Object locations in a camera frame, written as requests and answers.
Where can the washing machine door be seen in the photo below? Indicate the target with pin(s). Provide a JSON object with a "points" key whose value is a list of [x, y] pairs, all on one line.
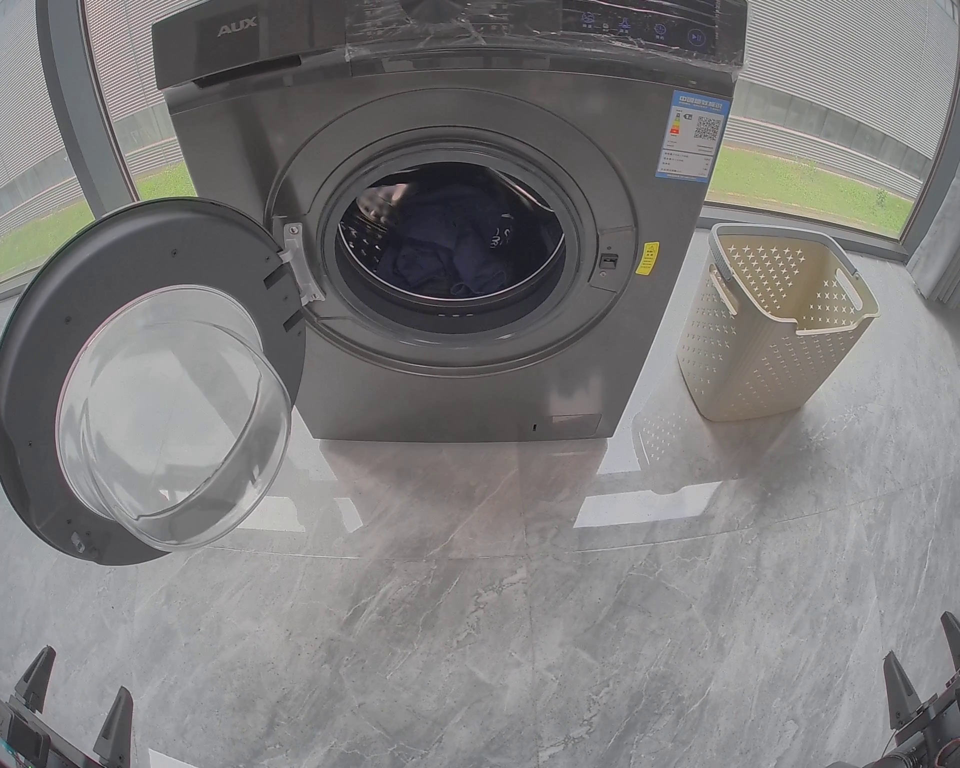
{"points": [[82, 270]]}

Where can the grey washing machine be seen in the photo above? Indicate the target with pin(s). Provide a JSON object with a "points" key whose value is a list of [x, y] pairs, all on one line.
{"points": [[465, 90]]}

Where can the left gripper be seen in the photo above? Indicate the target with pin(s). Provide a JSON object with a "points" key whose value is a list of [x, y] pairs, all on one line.
{"points": [[34, 731]]}

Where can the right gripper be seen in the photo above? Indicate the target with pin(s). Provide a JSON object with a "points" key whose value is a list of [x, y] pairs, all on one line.
{"points": [[934, 731]]}

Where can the cream laundry basket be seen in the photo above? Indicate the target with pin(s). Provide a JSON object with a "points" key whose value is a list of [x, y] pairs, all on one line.
{"points": [[750, 352]]}

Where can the window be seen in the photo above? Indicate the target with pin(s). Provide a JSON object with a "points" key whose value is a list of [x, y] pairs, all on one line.
{"points": [[817, 97]]}

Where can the white curtain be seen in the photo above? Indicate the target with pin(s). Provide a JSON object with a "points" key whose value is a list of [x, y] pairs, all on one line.
{"points": [[939, 262]]}

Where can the heap of dark clothes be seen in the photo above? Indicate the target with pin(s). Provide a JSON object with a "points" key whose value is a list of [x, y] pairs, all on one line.
{"points": [[450, 240]]}

